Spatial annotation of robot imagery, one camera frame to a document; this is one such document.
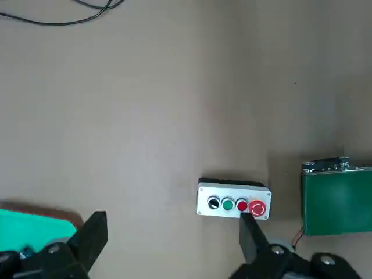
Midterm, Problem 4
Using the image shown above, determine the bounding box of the black conveyor power cable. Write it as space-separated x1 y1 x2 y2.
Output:
291 228 306 251

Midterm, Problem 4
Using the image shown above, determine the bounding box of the green conveyor belt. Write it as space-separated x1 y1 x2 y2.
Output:
301 156 372 237

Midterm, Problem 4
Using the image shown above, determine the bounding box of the red plastic tray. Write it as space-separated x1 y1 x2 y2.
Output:
0 200 85 232

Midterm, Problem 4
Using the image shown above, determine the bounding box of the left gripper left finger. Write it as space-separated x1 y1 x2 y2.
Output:
0 211 109 279

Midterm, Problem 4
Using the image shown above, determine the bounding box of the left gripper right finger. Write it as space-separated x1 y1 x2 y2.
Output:
228 213 361 279

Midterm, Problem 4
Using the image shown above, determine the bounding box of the white button control box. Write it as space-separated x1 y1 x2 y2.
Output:
196 177 273 221

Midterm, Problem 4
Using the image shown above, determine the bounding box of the green plastic tray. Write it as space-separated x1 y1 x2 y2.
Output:
0 208 78 254

